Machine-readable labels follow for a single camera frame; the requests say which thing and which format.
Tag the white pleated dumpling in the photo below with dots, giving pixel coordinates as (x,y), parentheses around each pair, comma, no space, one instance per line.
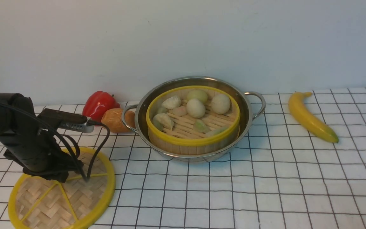
(172,102)

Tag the white checkered tablecloth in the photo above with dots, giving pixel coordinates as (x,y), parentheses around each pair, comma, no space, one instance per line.
(278,176)

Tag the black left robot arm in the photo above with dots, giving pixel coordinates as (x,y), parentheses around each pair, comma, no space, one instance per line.
(17,115)

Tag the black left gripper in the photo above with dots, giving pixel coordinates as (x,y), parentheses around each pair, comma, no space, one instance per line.
(39,154)

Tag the red bell pepper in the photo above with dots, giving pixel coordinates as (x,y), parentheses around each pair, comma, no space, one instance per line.
(97,105)

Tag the bamboo steamer basket yellow rims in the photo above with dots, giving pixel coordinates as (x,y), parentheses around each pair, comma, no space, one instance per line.
(182,138)

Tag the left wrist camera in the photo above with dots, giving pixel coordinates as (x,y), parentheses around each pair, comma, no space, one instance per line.
(66,120)

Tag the yellow banana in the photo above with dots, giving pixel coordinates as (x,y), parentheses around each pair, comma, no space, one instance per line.
(306,119)

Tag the white round bun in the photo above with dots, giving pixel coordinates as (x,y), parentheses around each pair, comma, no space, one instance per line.
(220,104)
(195,108)

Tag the brown potato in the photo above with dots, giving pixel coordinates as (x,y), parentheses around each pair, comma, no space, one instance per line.
(112,119)

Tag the stainless steel two-handled pot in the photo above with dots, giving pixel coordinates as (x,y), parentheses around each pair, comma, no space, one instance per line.
(251,104)

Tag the pink shrimp dumpling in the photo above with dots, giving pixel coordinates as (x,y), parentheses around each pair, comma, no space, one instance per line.
(180,111)

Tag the green leaf dumpling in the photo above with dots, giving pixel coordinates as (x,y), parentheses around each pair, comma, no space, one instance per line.
(200,126)

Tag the woven bamboo steamer lid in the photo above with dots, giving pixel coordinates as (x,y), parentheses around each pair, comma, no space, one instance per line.
(36,203)

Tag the white green folded dumpling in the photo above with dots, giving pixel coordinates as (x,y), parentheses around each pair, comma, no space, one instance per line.
(165,120)

